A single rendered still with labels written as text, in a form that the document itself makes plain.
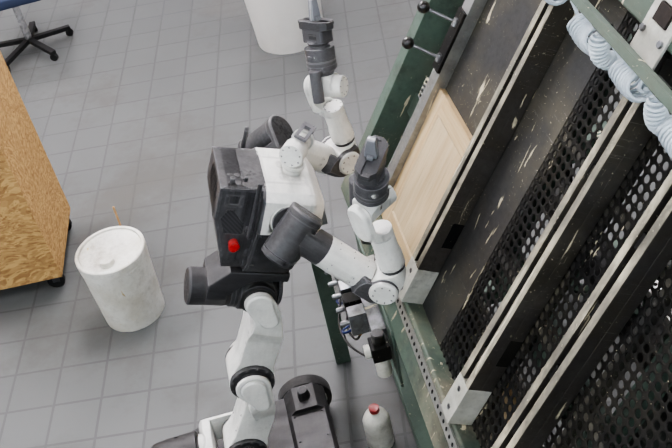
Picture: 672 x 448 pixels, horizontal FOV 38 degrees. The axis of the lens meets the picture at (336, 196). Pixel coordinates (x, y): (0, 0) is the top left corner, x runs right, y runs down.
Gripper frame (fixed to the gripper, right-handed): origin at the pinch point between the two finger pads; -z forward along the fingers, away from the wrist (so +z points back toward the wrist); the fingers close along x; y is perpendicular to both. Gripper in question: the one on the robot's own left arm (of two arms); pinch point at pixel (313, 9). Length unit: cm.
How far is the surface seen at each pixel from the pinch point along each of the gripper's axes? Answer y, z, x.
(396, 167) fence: -19, 55, 7
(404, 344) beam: 15, 91, 37
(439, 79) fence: -26.9, 26.5, 20.9
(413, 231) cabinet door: -7, 68, 23
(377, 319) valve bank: 6, 95, 16
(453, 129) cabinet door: -17, 37, 33
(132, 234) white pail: 4, 106, -136
